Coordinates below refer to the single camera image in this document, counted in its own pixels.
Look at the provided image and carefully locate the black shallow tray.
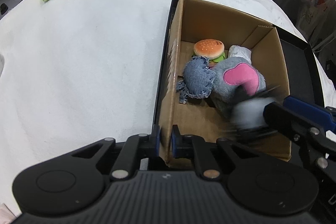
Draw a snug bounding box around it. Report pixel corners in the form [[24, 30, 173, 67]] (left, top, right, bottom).
[[151, 0, 326, 177]]

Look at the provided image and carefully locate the white soft pouch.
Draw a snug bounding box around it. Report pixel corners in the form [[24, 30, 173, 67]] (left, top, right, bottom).
[[228, 45, 252, 64]]

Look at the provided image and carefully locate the cream tote bag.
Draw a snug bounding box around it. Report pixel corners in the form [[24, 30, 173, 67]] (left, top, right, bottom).
[[295, 0, 332, 40]]

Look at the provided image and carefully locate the blue denim plush toy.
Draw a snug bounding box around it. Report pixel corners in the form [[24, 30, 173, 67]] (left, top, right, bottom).
[[176, 56, 216, 104]]

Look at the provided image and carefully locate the plush hamburger toy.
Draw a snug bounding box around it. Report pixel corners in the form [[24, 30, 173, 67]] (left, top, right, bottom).
[[194, 39, 226, 67]]

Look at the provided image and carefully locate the grey pink plush toy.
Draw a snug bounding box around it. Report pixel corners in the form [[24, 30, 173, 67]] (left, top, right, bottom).
[[211, 57, 276, 131]]

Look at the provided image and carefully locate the brown cardboard box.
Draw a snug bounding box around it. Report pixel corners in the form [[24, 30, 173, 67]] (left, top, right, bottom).
[[155, 0, 291, 167]]

